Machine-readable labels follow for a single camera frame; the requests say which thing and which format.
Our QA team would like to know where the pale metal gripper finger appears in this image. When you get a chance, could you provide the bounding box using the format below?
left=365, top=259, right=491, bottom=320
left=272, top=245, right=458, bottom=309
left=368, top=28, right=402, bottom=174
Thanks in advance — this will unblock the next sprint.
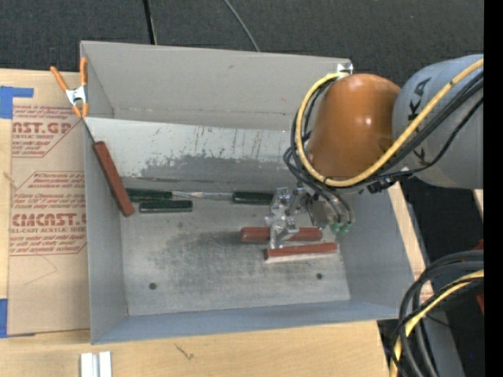
left=265, top=187, right=300, bottom=227
left=268, top=218, right=301, bottom=251

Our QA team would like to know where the red-brown flat block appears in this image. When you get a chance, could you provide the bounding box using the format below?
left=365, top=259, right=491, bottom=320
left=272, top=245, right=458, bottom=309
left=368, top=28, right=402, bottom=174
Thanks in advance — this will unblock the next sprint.
left=262, top=242, right=340, bottom=265
left=240, top=226, right=324, bottom=244
left=92, top=141, right=136, bottom=218

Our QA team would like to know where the dark green flat block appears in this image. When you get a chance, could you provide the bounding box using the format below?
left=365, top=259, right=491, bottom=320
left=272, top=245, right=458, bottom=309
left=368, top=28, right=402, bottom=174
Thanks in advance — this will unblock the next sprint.
left=138, top=199, right=194, bottom=214
left=125, top=188, right=174, bottom=203
left=231, top=191, right=275, bottom=205

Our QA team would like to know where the grey metal bin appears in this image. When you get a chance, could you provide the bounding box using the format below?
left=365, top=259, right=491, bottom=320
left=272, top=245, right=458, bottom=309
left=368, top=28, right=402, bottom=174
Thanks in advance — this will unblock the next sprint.
left=79, top=40, right=418, bottom=346

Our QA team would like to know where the brown cardboard board red print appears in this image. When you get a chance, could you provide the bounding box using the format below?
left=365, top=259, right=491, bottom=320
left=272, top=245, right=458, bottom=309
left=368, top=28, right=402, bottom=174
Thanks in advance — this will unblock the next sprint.
left=0, top=68, right=92, bottom=338

